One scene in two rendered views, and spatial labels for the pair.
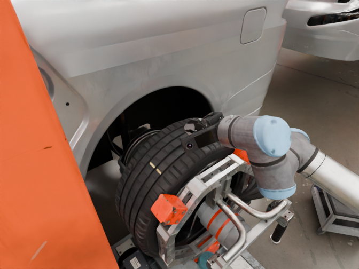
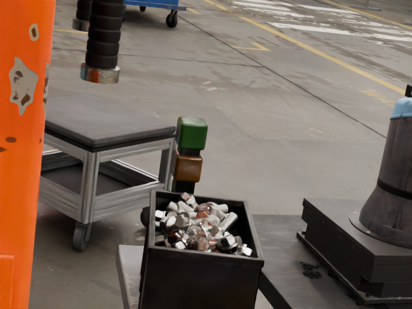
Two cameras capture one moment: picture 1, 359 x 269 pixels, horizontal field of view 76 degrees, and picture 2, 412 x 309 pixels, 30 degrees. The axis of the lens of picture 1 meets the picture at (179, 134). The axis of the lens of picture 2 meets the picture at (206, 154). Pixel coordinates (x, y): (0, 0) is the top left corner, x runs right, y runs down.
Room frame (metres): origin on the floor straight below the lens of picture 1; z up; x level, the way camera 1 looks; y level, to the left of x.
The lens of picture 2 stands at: (-0.19, 0.56, 0.94)
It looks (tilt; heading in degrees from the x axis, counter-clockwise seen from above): 17 degrees down; 295
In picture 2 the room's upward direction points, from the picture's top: 9 degrees clockwise
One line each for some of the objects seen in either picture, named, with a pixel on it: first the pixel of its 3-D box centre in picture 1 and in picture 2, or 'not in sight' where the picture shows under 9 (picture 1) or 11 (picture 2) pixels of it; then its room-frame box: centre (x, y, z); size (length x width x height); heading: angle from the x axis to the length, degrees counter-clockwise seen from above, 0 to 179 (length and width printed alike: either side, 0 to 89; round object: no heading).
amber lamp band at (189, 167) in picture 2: not in sight; (186, 165); (0.29, -0.41, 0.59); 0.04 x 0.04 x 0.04; 38
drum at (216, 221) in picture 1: (224, 223); not in sight; (0.52, -0.19, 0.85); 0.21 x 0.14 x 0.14; 38
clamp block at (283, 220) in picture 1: (279, 213); not in sight; (0.53, -0.41, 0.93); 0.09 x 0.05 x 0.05; 38
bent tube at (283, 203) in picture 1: (257, 192); not in sight; (0.55, -0.30, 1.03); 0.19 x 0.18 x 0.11; 38
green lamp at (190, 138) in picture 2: not in sight; (190, 133); (0.29, -0.41, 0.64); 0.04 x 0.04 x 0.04; 38
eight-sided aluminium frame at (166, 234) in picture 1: (211, 211); not in sight; (0.58, -0.15, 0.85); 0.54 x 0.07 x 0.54; 128
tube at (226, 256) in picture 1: (221, 222); not in sight; (0.42, -0.14, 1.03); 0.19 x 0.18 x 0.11; 38
